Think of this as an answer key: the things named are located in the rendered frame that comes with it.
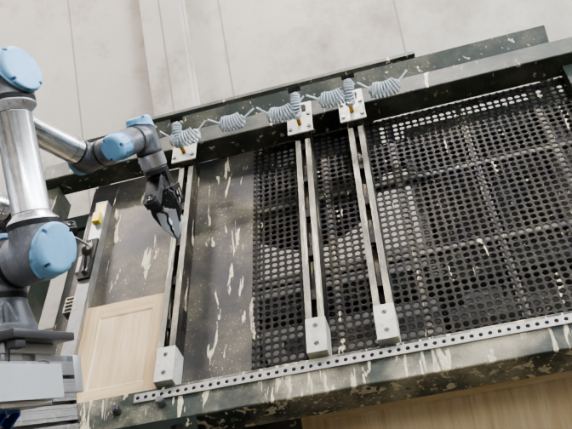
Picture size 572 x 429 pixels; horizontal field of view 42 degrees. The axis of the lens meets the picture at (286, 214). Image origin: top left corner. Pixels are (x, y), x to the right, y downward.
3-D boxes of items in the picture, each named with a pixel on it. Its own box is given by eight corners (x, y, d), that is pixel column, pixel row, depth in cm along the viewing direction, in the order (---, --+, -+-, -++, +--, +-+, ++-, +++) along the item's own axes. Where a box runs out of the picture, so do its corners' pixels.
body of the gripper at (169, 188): (185, 200, 219) (173, 161, 216) (176, 208, 211) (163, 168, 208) (163, 206, 221) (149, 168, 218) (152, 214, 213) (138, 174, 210)
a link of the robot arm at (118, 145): (97, 170, 201) (121, 160, 211) (128, 157, 196) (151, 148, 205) (85, 144, 200) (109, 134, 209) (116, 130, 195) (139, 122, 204)
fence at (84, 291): (53, 416, 232) (47, 409, 230) (100, 209, 301) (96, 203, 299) (67, 414, 231) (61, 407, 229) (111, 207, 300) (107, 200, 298)
